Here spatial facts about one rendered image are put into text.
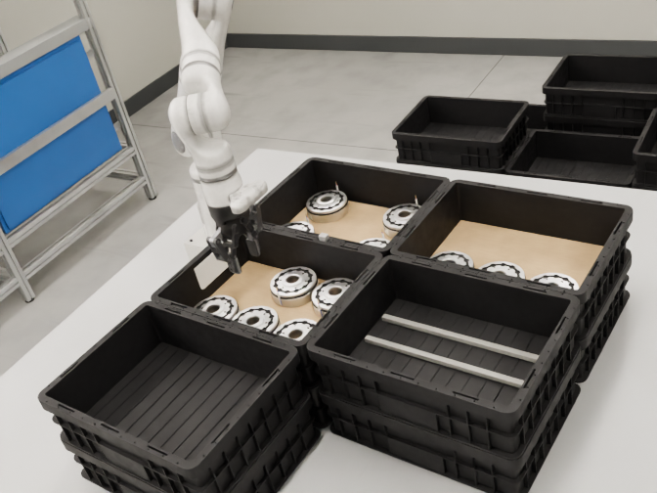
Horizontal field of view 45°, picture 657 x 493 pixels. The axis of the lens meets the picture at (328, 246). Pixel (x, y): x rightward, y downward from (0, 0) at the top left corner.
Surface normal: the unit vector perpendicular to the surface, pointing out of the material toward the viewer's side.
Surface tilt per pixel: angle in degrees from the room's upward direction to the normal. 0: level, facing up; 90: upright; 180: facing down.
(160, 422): 0
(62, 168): 90
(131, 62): 90
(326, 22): 90
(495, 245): 0
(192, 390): 0
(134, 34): 90
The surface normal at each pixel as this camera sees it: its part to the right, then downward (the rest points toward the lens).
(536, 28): -0.49, 0.57
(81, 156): 0.85, 0.15
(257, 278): -0.19, -0.81
